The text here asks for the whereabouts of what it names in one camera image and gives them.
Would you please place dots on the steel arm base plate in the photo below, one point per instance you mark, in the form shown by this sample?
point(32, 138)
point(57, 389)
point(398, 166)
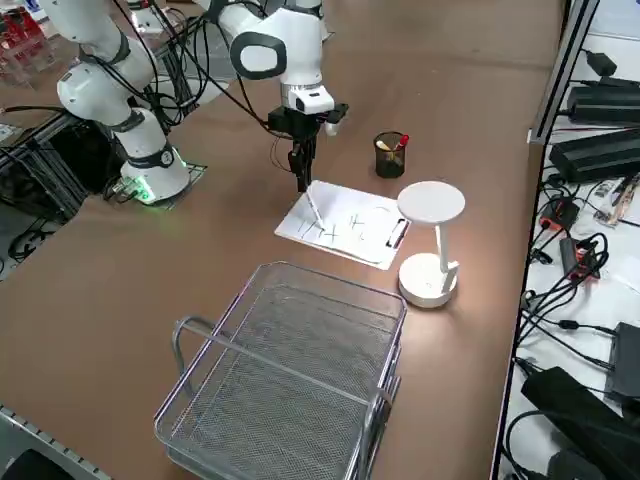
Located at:
point(195, 170)

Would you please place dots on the yellow marker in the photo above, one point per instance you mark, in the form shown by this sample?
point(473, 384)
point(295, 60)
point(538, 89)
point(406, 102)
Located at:
point(382, 145)

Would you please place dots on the silver mesh tray rack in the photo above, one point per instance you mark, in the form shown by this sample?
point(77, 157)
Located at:
point(280, 400)

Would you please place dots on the blue pen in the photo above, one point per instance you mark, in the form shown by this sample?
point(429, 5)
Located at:
point(314, 204)

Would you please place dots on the white A4 paper sheet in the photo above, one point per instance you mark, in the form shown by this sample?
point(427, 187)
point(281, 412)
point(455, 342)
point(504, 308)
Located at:
point(340, 200)

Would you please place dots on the clear rack with red items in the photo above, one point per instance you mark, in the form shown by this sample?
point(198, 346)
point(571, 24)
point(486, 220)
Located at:
point(25, 45)

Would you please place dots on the white round desk lamp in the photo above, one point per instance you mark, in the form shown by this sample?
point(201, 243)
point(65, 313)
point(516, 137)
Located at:
point(430, 200)

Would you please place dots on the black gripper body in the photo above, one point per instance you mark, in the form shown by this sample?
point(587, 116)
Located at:
point(292, 124)

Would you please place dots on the aluminium table rail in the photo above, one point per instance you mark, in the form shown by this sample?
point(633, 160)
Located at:
point(562, 65)

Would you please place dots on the red black hub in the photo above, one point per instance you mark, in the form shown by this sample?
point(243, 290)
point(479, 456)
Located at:
point(560, 214)

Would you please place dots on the red pen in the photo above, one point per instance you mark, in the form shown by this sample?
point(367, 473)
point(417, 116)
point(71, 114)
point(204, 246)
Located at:
point(404, 138)

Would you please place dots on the black box device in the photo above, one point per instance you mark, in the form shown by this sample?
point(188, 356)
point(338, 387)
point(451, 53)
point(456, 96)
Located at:
point(625, 360)

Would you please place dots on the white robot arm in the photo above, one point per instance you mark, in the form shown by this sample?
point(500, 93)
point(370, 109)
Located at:
point(295, 45)

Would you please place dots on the white clipboard with metal clip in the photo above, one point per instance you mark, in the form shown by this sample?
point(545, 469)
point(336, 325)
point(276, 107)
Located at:
point(397, 232)

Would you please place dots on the black bag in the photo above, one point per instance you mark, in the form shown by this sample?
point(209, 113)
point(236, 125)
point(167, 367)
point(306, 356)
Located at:
point(575, 415)

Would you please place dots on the black mesh pen holder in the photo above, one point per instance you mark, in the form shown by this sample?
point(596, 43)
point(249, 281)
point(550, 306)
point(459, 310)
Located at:
point(390, 167)

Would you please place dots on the black power supply brick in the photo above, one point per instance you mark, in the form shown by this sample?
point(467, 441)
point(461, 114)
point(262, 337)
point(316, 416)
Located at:
point(605, 105)
point(595, 155)

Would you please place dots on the black power adapter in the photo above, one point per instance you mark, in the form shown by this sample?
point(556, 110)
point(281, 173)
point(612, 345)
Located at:
point(601, 62)

